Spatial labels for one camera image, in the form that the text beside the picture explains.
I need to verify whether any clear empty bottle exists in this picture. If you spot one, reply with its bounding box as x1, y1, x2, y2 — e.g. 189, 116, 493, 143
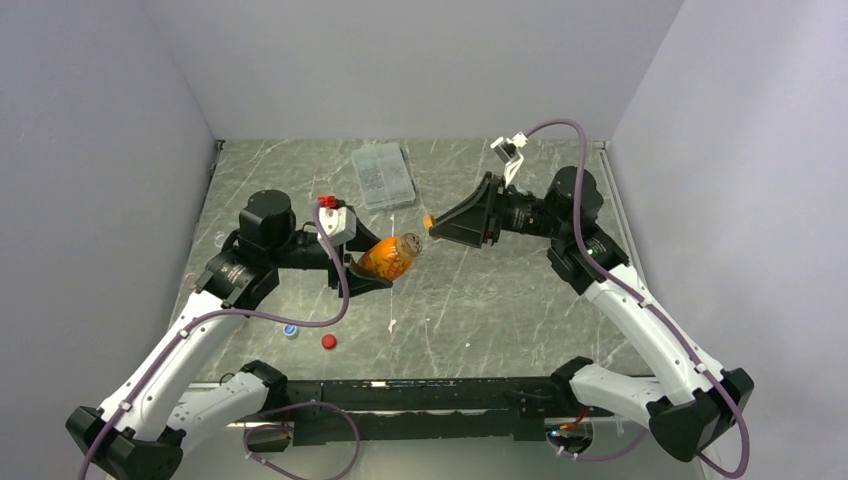
213, 231, 229, 248

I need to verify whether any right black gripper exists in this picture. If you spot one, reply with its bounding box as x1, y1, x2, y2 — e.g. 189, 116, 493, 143
430, 171, 568, 248

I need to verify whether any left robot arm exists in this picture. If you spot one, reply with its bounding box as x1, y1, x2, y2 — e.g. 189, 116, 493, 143
66, 190, 390, 479

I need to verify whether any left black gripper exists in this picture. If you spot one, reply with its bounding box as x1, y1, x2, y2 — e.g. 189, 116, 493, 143
268, 216, 392, 296

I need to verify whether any clear plastic screw box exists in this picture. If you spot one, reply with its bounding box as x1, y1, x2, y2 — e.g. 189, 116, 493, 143
352, 142, 416, 212

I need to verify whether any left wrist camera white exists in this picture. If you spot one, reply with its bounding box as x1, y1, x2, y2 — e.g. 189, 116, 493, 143
318, 196, 357, 251

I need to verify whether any red bottle cap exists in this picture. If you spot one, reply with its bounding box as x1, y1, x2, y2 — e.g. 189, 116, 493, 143
321, 334, 338, 350

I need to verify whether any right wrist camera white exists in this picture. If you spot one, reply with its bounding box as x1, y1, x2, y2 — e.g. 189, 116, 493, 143
490, 132, 527, 187

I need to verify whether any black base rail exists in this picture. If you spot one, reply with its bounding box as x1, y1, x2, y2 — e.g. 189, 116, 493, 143
238, 376, 608, 446

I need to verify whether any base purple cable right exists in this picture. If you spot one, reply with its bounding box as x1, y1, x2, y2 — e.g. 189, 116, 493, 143
548, 417, 657, 464

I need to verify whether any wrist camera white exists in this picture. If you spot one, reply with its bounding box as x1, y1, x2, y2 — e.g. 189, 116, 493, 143
318, 196, 357, 251
490, 132, 527, 187

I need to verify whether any clear bottle red label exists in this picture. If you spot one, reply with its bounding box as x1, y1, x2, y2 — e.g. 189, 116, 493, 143
182, 272, 199, 291

